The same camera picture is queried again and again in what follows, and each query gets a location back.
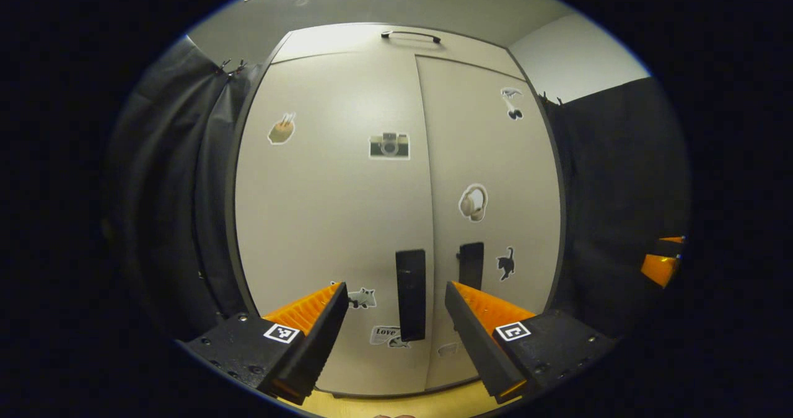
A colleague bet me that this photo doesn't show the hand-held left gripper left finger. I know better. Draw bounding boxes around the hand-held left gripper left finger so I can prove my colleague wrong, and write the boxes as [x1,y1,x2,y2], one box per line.
[178,282,350,406]

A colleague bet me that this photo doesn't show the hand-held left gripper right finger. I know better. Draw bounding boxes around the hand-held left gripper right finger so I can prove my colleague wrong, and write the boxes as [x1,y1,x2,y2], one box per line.
[444,281,618,405]

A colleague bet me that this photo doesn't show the black door handle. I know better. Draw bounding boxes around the black door handle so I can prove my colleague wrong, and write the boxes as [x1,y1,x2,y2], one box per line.
[456,242,486,292]
[395,248,427,343]

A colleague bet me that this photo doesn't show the white door with camera sticker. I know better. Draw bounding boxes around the white door with camera sticker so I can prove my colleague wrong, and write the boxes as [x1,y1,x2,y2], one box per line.
[234,50,435,399]

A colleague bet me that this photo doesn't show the white door with cat sticker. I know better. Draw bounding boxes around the white door with cat sticker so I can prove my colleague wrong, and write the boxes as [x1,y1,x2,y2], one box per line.
[414,54,564,391]

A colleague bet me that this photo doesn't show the white cabinet drawer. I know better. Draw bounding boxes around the white cabinet drawer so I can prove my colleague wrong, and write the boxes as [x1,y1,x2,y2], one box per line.
[271,23,528,82]

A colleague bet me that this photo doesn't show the white and grey cabinet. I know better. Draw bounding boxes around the white and grey cabinet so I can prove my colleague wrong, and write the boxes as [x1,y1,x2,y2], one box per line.
[224,22,568,401]

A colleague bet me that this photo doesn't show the black drawer handle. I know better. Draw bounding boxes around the black drawer handle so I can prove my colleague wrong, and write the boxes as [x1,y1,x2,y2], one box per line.
[380,30,442,45]

